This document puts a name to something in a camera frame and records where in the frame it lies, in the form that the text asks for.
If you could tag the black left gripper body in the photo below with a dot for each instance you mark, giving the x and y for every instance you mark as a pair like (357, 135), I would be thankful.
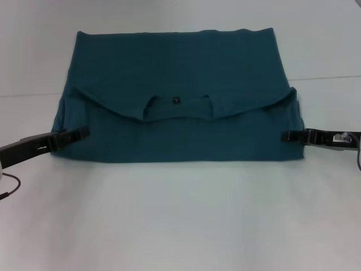
(25, 148)

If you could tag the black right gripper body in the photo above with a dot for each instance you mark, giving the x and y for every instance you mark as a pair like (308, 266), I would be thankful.
(324, 139)

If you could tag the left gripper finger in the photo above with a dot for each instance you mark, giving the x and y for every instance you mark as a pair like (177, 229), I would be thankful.
(70, 134)
(67, 142)

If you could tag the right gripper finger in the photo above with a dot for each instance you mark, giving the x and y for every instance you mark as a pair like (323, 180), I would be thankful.
(294, 139)
(294, 133)

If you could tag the teal t-shirt with FREE print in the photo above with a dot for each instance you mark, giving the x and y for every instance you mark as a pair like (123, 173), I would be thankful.
(180, 135)

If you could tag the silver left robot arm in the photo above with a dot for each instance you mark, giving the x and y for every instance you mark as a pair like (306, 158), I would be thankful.
(1, 170)

